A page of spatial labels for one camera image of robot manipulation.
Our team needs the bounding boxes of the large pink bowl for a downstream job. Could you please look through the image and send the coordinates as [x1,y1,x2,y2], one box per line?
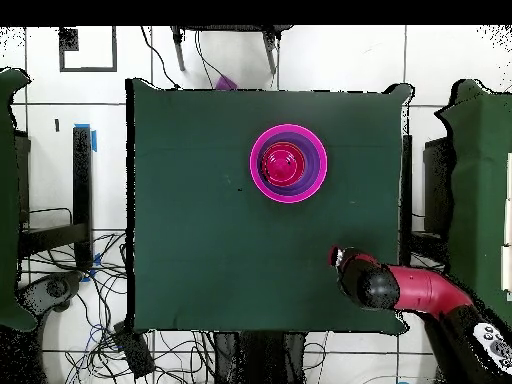
[249,123,329,204]

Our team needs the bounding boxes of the purple bowl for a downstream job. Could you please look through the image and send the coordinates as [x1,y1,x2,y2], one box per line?
[255,131,322,197]

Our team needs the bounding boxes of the small pinkish red bowl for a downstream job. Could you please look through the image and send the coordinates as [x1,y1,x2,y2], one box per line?
[260,142,307,188]

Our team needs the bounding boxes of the black metal stand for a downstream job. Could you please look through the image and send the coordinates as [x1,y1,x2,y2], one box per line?
[411,135,455,261]
[17,123,98,271]

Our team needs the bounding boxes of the dark green tablecloth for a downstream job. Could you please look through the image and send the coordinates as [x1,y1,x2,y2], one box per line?
[125,77,413,333]

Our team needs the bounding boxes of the green cloth covered table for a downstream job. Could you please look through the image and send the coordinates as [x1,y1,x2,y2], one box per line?
[434,78,512,321]
[0,67,38,333]

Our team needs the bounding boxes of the small purple object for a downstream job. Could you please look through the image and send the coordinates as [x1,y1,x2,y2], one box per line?
[214,74,238,92]

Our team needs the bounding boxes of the black power brick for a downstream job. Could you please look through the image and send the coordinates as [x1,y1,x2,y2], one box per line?
[112,321,156,380]

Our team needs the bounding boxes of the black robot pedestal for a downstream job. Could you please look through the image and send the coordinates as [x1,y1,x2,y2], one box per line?
[212,331,309,384]

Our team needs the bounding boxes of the tangle of cables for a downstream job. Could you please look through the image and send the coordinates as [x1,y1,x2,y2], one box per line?
[17,229,217,384]

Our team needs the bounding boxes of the black camera tripod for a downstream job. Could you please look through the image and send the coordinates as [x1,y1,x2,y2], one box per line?
[170,25,293,75]

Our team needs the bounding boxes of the dark grey pedestal leg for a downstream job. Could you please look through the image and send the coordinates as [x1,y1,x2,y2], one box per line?
[17,270,84,315]

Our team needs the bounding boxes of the black square frame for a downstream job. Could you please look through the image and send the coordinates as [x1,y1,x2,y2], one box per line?
[58,25,118,74]

